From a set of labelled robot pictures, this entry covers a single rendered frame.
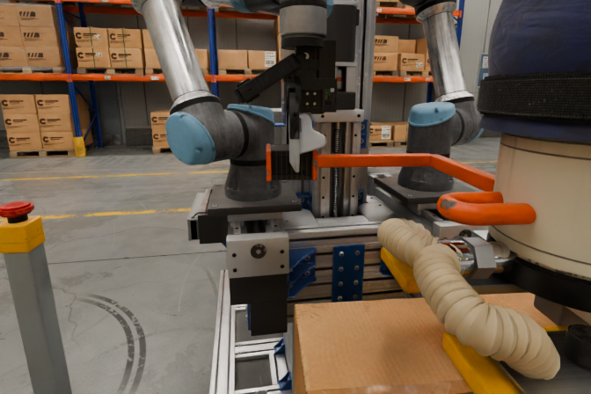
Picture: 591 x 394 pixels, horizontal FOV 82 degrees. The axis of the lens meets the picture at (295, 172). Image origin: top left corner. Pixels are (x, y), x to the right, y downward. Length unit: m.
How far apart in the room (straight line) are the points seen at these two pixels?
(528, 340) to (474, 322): 0.04
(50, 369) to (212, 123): 0.79
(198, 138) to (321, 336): 0.44
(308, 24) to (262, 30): 8.35
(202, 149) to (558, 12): 0.60
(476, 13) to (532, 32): 10.56
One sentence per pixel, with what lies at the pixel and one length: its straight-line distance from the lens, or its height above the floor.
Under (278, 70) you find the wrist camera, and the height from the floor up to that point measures 1.33.
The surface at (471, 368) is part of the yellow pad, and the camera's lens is 0.37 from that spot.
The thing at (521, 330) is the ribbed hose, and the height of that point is 1.13.
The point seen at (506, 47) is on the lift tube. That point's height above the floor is 1.35.
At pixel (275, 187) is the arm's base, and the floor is 1.06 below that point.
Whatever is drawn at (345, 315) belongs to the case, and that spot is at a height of 0.94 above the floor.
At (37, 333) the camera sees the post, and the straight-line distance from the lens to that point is 1.15.
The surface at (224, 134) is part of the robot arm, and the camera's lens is 0.76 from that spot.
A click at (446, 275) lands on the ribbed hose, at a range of 0.34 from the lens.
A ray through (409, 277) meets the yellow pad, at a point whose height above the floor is 1.07.
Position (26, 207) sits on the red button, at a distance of 1.03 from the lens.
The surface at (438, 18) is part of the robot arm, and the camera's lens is 1.17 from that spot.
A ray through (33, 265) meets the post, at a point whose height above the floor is 0.89.
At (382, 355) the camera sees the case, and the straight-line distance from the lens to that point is 0.55.
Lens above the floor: 1.31
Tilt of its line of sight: 14 degrees down
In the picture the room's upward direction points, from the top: straight up
